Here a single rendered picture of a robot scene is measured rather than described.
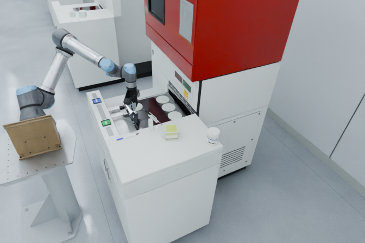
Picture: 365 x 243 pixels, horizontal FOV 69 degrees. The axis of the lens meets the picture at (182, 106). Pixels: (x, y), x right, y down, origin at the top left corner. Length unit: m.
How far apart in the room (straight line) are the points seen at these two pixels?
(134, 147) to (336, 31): 2.01
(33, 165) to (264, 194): 1.92
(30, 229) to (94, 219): 0.48
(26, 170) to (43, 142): 0.18
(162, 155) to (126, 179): 0.24
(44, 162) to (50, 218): 0.82
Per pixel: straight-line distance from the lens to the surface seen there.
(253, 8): 1.69
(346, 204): 2.96
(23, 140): 1.83
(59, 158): 1.84
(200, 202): 1.97
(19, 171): 1.86
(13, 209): 2.78
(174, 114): 1.90
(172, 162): 1.50
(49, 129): 1.79
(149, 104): 2.00
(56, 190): 2.18
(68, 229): 2.49
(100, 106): 1.94
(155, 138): 1.63
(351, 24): 2.69
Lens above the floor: 2.11
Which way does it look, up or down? 37 degrees down
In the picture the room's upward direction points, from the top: 3 degrees clockwise
